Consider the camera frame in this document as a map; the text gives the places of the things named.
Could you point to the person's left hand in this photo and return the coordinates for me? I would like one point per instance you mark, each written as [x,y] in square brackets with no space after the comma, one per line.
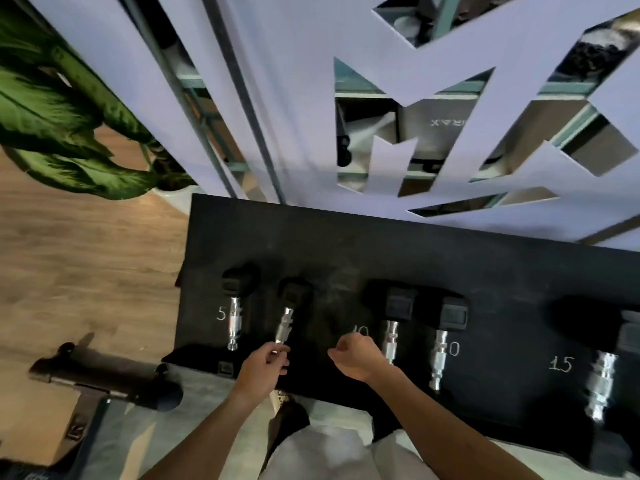
[260,372]

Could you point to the person's right hand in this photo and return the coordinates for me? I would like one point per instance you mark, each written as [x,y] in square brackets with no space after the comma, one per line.
[357,359]

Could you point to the medium black hex dumbbell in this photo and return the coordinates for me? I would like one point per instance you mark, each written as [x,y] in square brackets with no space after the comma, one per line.
[602,384]
[391,339]
[440,359]

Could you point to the small black hex dumbbell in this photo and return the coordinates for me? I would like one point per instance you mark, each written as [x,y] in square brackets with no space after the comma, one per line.
[235,314]
[284,322]

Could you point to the black dumbbell rack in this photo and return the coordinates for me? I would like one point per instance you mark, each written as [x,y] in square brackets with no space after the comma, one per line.
[350,254]

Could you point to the person's right forearm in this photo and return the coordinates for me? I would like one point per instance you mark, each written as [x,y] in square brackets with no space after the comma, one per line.
[450,429]

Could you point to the person's left forearm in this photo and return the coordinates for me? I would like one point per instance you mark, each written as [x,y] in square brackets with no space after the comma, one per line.
[200,439]

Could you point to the white sneaker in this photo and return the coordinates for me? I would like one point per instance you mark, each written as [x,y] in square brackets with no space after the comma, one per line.
[281,397]

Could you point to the dark grey trousers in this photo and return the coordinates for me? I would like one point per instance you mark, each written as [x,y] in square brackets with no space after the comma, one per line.
[287,419]

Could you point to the white shirt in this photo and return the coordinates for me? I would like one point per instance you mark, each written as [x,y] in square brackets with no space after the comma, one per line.
[340,454]

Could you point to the black adjustable weight bench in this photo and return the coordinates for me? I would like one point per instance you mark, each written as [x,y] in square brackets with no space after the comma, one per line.
[100,379]

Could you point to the white plant pot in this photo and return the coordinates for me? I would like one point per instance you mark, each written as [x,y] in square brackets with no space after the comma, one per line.
[172,199]

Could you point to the black rounded device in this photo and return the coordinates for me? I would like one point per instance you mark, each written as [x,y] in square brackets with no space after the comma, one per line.
[343,144]

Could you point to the grey zip case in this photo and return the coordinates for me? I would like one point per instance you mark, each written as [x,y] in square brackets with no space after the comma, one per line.
[435,129]

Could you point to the white cutout partition panel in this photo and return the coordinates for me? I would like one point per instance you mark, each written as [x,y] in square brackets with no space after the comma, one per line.
[300,94]

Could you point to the teal metal shelving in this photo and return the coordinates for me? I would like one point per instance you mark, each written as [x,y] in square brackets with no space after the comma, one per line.
[450,89]

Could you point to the green leafy plant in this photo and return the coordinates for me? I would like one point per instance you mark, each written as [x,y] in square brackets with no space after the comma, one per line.
[60,119]

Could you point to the black crinkled bag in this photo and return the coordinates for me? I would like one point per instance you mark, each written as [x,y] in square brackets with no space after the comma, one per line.
[595,49]

